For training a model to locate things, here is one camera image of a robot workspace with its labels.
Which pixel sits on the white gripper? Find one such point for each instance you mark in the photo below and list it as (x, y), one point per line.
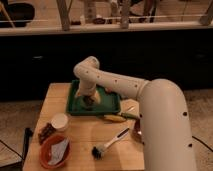
(88, 90)

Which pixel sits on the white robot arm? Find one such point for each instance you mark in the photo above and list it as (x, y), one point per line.
(164, 118)

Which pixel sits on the green plastic tray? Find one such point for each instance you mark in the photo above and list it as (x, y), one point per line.
(109, 102)

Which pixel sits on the orange ball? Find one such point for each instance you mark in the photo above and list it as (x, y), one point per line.
(108, 90)

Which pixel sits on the white paper cup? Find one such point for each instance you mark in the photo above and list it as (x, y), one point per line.
(59, 121)

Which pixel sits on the green vegetable toy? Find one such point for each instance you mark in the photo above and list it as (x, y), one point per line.
(126, 113)

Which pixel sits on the dark brown grape bunch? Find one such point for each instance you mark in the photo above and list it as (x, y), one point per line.
(45, 132)

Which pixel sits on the dish brush with black head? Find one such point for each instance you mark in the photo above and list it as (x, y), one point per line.
(99, 150)

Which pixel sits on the dark red bowl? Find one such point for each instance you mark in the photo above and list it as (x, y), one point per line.
(137, 134)

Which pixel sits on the crumpled white paper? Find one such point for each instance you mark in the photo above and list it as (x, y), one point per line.
(57, 152)

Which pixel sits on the orange bowl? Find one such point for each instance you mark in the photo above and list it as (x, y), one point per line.
(45, 151)

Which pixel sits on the black office chair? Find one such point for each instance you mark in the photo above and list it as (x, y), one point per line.
(20, 13)

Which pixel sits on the black handle beside table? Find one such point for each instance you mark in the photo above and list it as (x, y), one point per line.
(27, 135)

